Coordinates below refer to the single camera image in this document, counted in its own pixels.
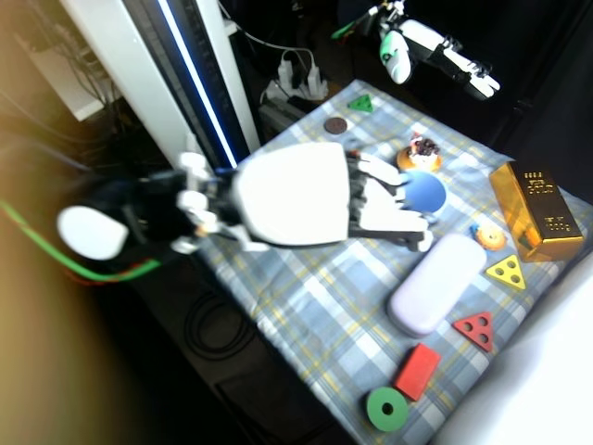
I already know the cupcake with dark berries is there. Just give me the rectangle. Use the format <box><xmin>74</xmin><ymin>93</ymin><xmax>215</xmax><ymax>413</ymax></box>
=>
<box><xmin>396</xmin><ymin>132</ymin><xmax>444</xmax><ymax>172</ymax></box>

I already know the blue cup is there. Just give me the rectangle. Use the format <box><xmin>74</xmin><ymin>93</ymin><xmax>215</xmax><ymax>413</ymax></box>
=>
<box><xmin>403</xmin><ymin>170</ymin><xmax>448</xmax><ymax>217</ymax></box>

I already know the grey electronic box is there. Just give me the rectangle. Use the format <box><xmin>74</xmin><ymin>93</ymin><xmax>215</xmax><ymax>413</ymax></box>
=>
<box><xmin>258</xmin><ymin>99</ymin><xmax>307</xmax><ymax>140</ymax></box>

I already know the blue plaid tablecloth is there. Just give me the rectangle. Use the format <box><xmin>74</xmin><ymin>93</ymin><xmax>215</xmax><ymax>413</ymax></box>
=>
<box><xmin>198</xmin><ymin>78</ymin><xmax>593</xmax><ymax>445</ymax></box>

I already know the green triangle block with holes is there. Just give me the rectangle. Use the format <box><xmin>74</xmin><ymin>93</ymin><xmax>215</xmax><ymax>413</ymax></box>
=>
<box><xmin>347</xmin><ymin>94</ymin><xmax>374</xmax><ymax>114</ymax></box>

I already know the white power strip with plugs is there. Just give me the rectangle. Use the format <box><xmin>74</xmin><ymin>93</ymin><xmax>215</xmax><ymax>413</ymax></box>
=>
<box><xmin>261</xmin><ymin>50</ymin><xmax>330</xmax><ymax>103</ymax></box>

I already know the lavender glasses case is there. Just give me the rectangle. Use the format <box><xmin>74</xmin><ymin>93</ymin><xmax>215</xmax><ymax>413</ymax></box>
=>
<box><xmin>387</xmin><ymin>234</ymin><xmax>488</xmax><ymax>338</ymax></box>

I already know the round swirl biscuit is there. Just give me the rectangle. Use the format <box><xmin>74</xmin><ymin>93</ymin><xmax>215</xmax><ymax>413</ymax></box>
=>
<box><xmin>476</xmin><ymin>223</ymin><xmax>507</xmax><ymax>252</ymax></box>

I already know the white column with blue stripe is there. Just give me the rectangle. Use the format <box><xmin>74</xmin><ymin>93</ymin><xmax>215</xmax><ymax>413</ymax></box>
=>
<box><xmin>59</xmin><ymin>0</ymin><xmax>260</xmax><ymax>180</ymax></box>

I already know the red rectangular block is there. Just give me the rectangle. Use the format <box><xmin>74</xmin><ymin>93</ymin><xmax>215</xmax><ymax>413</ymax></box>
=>
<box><xmin>393</xmin><ymin>342</ymin><xmax>442</xmax><ymax>402</ymax></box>

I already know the yellow triangle block with holes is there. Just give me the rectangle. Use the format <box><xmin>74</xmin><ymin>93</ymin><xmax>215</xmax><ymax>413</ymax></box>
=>
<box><xmin>485</xmin><ymin>253</ymin><xmax>527</xmax><ymax>291</ymax></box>

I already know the red triangle block with holes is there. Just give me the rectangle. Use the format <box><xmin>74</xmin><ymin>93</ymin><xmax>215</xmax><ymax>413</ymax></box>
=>
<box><xmin>452</xmin><ymin>311</ymin><xmax>495</xmax><ymax>353</ymax></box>

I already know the gold bar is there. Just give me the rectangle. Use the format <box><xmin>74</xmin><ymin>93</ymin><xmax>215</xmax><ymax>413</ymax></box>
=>
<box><xmin>489</xmin><ymin>160</ymin><xmax>585</xmax><ymax>263</ymax></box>

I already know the green topped ring stack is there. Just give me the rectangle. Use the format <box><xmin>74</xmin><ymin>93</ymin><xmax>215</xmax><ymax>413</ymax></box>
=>
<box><xmin>366</xmin><ymin>387</ymin><xmax>410</xmax><ymax>433</ymax></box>

